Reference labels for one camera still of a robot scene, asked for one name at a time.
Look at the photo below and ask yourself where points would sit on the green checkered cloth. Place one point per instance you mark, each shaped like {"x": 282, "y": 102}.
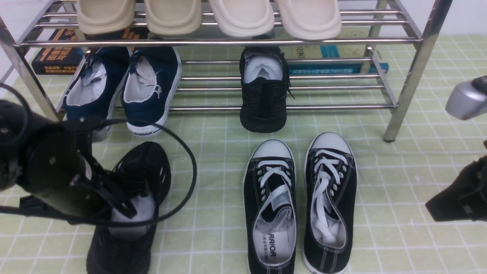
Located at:
{"x": 393, "y": 232}

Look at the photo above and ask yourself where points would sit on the left navy canvas sneaker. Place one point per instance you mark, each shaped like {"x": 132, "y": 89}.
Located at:
{"x": 96, "y": 89}

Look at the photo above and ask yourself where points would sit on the cream slipper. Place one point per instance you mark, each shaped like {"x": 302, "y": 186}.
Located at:
{"x": 310, "y": 19}
{"x": 243, "y": 18}

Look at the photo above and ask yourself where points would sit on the beige slipper far left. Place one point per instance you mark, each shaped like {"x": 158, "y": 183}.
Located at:
{"x": 104, "y": 16}

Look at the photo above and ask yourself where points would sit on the black canvas sneaker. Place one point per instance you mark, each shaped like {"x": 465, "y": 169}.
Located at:
{"x": 270, "y": 209}
{"x": 331, "y": 176}

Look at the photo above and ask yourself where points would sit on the black orange book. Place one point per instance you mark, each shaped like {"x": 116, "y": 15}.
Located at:
{"x": 65, "y": 61}

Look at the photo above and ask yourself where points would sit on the black knit sneaker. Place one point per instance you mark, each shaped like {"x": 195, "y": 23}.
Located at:
{"x": 145, "y": 173}
{"x": 265, "y": 82}

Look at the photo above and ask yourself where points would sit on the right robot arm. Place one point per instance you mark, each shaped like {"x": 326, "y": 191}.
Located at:
{"x": 468, "y": 99}

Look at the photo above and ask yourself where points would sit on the navy canvas sneaker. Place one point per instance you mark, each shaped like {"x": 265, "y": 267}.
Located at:
{"x": 96, "y": 89}
{"x": 153, "y": 77}

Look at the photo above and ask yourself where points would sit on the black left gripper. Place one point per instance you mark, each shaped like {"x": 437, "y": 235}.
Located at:
{"x": 63, "y": 179}

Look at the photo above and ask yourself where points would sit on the cream slipper far right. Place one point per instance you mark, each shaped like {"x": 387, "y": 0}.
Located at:
{"x": 310, "y": 19}

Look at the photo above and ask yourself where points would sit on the left black canvas sneaker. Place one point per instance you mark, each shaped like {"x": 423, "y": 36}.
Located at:
{"x": 270, "y": 209}

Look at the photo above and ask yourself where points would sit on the stainless steel shoe rack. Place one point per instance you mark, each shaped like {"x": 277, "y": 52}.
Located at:
{"x": 391, "y": 30}

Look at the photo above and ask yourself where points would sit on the right navy canvas sneaker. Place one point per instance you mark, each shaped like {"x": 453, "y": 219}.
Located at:
{"x": 153, "y": 77}

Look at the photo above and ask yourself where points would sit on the beige slipper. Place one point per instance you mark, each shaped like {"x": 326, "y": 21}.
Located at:
{"x": 104, "y": 16}
{"x": 173, "y": 17}

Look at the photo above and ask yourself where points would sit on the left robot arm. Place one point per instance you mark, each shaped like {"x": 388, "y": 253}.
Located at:
{"x": 18, "y": 124}

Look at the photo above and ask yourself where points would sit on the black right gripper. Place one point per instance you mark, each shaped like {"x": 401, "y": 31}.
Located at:
{"x": 465, "y": 198}

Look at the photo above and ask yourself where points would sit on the right black canvas sneaker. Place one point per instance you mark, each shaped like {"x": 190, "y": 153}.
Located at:
{"x": 331, "y": 176}

